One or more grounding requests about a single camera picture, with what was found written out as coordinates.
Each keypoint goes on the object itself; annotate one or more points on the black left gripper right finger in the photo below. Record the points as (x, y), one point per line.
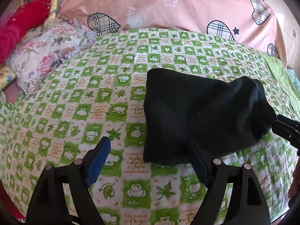
(201, 162)

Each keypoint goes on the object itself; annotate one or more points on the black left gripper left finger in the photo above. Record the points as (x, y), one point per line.
(95, 159)

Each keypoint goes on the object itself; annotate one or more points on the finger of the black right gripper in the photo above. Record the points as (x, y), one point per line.
(288, 129)

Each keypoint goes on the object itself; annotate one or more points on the black pants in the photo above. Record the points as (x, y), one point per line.
(219, 117)

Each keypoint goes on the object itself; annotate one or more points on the person's right hand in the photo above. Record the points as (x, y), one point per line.
(295, 184)

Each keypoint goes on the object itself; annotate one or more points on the light green sheet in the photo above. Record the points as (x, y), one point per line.
(281, 76)

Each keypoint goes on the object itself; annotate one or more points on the green white checkered bedsheet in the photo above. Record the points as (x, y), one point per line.
(100, 93)

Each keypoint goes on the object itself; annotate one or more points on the white floral pillow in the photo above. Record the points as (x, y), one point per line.
(38, 54)

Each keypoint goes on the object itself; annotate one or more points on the pink quilt with plaid hearts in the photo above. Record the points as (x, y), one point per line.
(249, 22)

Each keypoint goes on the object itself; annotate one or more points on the red fuzzy blanket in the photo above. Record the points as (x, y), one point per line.
(26, 17)

